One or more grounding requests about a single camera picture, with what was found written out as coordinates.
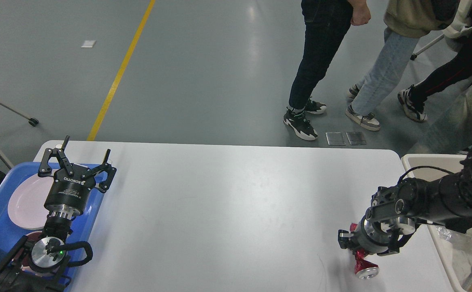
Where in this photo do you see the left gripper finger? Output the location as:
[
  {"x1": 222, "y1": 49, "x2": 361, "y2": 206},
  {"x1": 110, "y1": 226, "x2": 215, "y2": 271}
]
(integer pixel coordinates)
[
  {"x1": 83, "y1": 149, "x2": 117, "y2": 193},
  {"x1": 38, "y1": 135, "x2": 75, "y2": 179}
]

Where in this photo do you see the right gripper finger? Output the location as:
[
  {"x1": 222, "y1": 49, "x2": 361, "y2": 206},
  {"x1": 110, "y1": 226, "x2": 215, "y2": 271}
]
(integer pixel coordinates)
[
  {"x1": 338, "y1": 229, "x2": 360, "y2": 251},
  {"x1": 377, "y1": 235, "x2": 412, "y2": 256}
]

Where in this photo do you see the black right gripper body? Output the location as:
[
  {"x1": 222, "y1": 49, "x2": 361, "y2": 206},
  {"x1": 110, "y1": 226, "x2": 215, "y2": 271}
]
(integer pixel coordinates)
[{"x1": 351, "y1": 219, "x2": 395, "y2": 255}]

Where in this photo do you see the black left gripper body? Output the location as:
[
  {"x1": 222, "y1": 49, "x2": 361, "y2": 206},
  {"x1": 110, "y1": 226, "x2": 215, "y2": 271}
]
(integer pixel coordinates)
[{"x1": 44, "y1": 170, "x2": 96, "y2": 217}]

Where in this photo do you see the crushed red can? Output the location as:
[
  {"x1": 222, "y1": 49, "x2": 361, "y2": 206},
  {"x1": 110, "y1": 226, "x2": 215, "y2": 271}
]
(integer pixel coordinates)
[{"x1": 351, "y1": 243, "x2": 380, "y2": 279}]

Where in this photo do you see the pink plate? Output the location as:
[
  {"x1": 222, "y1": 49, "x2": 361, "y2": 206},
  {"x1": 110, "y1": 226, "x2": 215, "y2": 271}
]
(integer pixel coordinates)
[{"x1": 5, "y1": 162, "x2": 53, "y2": 230}]

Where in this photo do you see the aluminium foil tray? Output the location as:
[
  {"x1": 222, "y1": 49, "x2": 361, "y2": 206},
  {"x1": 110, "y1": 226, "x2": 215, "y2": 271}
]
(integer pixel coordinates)
[{"x1": 428, "y1": 225, "x2": 472, "y2": 292}]

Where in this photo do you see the pink mug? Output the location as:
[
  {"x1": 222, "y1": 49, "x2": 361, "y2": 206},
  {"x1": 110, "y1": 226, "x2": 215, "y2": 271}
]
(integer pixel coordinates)
[{"x1": 19, "y1": 230, "x2": 64, "y2": 276}]

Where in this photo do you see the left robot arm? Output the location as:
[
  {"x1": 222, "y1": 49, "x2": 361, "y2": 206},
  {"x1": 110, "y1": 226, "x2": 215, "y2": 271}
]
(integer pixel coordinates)
[{"x1": 0, "y1": 137, "x2": 117, "y2": 292}]

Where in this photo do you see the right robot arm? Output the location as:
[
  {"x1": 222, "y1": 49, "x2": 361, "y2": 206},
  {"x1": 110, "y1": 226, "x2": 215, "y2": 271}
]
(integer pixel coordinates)
[{"x1": 338, "y1": 146, "x2": 472, "y2": 256}]

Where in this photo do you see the blue plastic tray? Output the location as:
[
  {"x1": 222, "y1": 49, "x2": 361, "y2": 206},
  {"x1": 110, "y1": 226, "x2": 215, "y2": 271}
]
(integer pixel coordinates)
[{"x1": 0, "y1": 161, "x2": 104, "y2": 261}]

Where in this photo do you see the beige plastic bin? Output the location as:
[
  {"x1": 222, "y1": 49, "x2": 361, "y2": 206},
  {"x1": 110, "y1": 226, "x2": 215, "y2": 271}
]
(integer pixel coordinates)
[{"x1": 400, "y1": 153, "x2": 472, "y2": 292}]

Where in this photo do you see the floor socket plate left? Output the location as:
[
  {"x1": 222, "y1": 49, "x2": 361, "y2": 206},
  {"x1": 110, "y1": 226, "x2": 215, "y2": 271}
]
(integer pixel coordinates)
[{"x1": 325, "y1": 132, "x2": 346, "y2": 146}]

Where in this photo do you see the floor socket plate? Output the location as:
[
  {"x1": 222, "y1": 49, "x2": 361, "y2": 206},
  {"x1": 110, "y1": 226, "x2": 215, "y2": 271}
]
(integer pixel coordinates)
[
  {"x1": 325, "y1": 132, "x2": 346, "y2": 146},
  {"x1": 346, "y1": 131, "x2": 367, "y2": 146}
]

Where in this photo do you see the floor socket plate right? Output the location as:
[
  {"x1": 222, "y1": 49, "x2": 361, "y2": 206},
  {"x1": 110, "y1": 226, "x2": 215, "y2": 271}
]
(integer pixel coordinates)
[{"x1": 346, "y1": 131, "x2": 367, "y2": 146}]

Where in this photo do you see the person in grey jeans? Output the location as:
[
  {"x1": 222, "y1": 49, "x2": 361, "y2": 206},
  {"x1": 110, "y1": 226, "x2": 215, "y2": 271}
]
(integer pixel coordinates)
[{"x1": 408, "y1": 85, "x2": 472, "y2": 155}]

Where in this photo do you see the person in light jeans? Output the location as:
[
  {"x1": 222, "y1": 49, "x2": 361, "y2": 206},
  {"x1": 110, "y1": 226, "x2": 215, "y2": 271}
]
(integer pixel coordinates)
[{"x1": 345, "y1": 0, "x2": 461, "y2": 131}]

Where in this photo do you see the person in black trousers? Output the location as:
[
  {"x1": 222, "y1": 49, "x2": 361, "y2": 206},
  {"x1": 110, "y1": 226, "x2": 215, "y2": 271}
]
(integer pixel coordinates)
[{"x1": 397, "y1": 9, "x2": 472, "y2": 122}]

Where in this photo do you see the office chair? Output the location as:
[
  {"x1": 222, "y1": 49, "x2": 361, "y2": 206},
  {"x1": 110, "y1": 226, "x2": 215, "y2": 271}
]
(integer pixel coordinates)
[{"x1": 410, "y1": 0, "x2": 472, "y2": 60}]

